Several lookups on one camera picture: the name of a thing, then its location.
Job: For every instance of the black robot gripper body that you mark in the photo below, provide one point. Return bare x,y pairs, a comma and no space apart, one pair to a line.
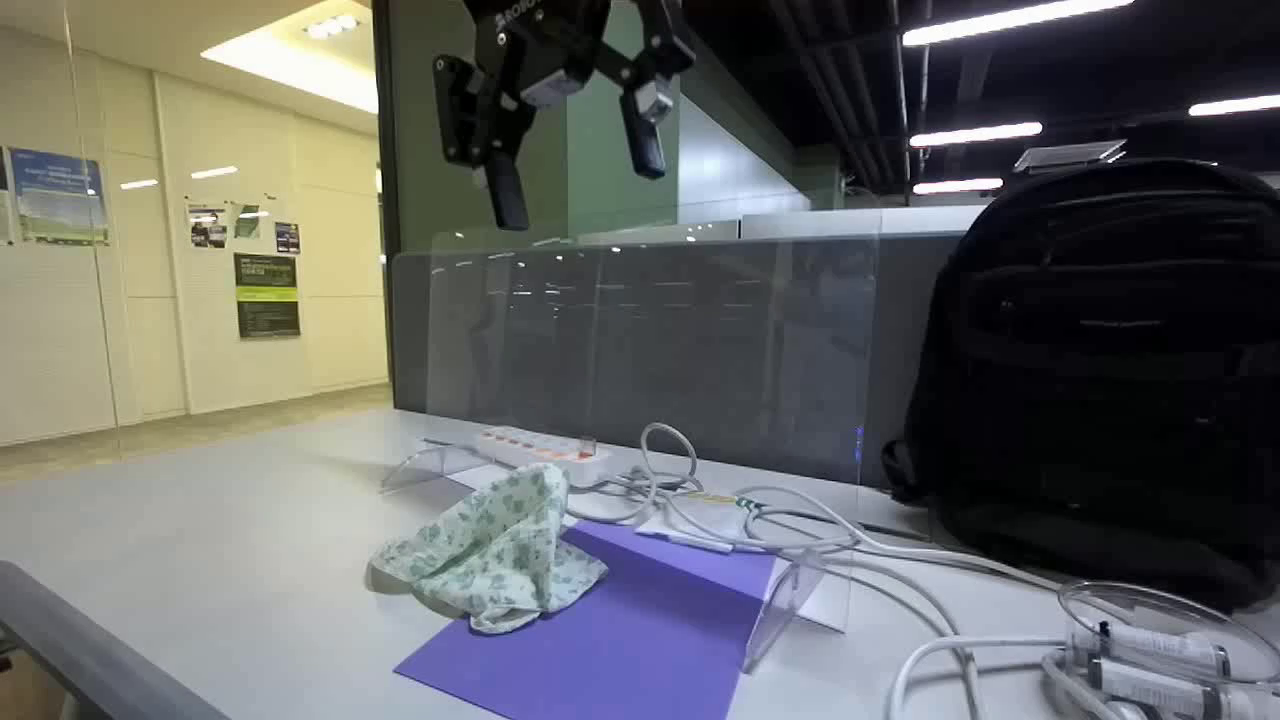
533,34

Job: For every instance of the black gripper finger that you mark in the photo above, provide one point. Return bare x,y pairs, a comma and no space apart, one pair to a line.
497,163
648,125

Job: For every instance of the white green floral cloth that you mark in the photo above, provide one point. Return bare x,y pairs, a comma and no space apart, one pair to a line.
501,552

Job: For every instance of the white power strip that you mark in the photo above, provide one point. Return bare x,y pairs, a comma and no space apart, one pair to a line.
526,448

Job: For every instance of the long ceiling light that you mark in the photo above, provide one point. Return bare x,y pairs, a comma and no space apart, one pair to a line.
977,135
1015,22
959,185
1232,104

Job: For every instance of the grey desk partition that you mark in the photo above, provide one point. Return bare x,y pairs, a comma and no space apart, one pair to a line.
920,335

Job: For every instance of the purple paper sheet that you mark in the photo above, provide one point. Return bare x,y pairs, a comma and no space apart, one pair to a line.
625,641

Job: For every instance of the person in black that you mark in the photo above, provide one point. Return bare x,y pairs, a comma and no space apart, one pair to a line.
1105,373

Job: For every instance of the small wall photo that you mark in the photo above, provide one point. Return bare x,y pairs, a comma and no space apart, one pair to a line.
204,224
251,220
285,237

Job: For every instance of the dark green wall poster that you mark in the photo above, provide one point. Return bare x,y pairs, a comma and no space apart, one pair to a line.
267,295

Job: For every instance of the blue wall poster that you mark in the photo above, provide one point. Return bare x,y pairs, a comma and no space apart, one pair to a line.
58,199

